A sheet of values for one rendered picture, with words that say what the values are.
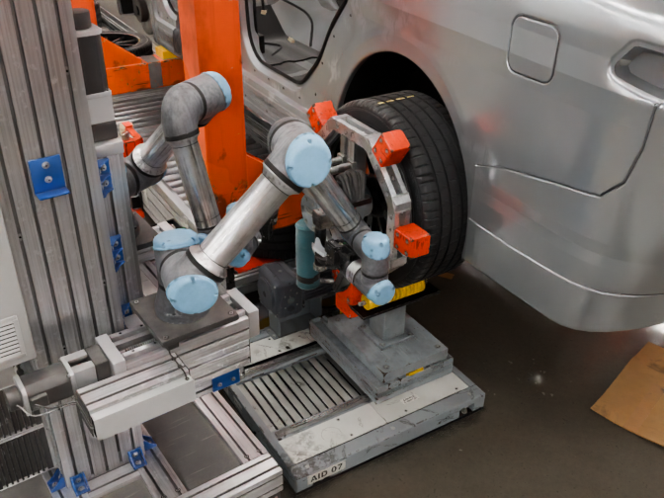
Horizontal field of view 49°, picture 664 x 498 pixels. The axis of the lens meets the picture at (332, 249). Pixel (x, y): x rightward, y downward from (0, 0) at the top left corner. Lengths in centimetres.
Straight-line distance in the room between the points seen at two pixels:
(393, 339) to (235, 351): 90
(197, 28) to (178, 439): 136
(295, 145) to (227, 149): 107
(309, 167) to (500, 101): 65
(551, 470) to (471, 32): 153
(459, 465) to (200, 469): 92
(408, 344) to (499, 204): 87
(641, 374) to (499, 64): 166
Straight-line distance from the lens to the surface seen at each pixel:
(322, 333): 300
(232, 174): 280
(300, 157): 170
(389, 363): 277
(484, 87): 217
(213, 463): 245
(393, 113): 236
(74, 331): 211
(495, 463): 278
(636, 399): 319
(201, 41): 259
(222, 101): 214
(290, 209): 298
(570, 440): 294
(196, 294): 179
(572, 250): 205
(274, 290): 289
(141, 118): 496
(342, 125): 241
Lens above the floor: 199
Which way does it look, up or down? 31 degrees down
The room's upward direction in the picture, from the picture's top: 1 degrees clockwise
